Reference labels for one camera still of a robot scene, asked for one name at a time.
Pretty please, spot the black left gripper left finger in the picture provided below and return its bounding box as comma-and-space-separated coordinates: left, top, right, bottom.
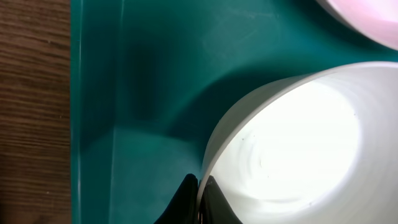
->
154, 174, 198, 224

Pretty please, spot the white bowl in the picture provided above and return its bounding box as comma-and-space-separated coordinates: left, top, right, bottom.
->
197, 62, 397, 223

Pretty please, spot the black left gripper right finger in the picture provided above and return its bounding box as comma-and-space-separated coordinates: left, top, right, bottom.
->
198, 176, 242, 224

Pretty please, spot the teal plastic tray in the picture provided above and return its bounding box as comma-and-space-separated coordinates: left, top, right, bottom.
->
70, 0, 397, 223

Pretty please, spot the pink plate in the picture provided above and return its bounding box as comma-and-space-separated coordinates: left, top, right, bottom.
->
317, 0, 397, 50

